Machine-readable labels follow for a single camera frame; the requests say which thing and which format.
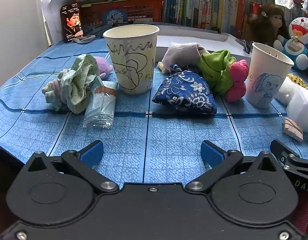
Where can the white paper sheet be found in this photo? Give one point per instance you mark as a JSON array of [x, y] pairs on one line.
[[52, 17]]

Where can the blue checked tablecloth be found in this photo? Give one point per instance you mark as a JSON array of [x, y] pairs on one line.
[[169, 135]]

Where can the brown haired doll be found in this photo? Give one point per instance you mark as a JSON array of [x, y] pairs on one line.
[[269, 27]]

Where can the white foam block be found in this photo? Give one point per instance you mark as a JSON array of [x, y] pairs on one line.
[[302, 110]]

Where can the black binder clip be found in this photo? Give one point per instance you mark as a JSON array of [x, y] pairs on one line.
[[247, 47]]

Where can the light green patterned cloth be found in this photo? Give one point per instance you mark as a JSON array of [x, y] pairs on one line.
[[78, 87]]

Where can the white shallow box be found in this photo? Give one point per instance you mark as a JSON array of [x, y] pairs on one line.
[[219, 42]]

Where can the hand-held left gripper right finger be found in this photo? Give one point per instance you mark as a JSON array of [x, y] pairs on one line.
[[211, 154]]

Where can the red plastic basket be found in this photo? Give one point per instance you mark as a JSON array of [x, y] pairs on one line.
[[144, 10]]

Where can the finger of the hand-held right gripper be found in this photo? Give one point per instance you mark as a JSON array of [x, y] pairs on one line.
[[281, 151]]

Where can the person's red clothing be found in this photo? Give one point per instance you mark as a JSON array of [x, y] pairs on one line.
[[306, 217]]

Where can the blue floral pouch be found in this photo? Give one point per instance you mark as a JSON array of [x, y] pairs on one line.
[[189, 92]]

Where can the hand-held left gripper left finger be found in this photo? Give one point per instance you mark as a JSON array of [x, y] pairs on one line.
[[92, 153]]

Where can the scribbled paper cup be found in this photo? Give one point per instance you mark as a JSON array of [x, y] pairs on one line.
[[134, 62]]

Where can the blue cat plush toy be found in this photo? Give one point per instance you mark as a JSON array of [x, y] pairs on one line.
[[301, 30]]

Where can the gold perforated ornament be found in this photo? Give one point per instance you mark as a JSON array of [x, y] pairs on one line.
[[297, 80]]

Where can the clear plastic packet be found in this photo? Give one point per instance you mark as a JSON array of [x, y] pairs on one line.
[[98, 107]]

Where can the purple plush toy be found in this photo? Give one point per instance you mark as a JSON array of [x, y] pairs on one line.
[[103, 66]]

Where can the smartphone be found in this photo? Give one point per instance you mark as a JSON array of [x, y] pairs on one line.
[[72, 25]]

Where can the row of colourful books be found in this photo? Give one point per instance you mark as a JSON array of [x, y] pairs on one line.
[[206, 7]]

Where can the paper cup with dog drawing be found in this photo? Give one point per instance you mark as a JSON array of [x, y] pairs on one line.
[[264, 80]]

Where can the white and pink sock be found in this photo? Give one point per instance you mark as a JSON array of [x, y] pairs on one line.
[[179, 52]]

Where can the green mesh cloth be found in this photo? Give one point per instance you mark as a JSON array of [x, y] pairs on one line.
[[214, 72]]

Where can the clear plastic bag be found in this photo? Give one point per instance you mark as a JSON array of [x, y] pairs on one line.
[[284, 2]]

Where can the red can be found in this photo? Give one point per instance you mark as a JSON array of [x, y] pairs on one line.
[[256, 8]]

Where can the blue round sign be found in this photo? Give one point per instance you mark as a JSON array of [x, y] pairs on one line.
[[113, 17]]

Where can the pink plush toy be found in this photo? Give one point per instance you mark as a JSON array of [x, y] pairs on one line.
[[237, 80]]

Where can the small cream foam piece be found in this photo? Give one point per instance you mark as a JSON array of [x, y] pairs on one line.
[[162, 68]]

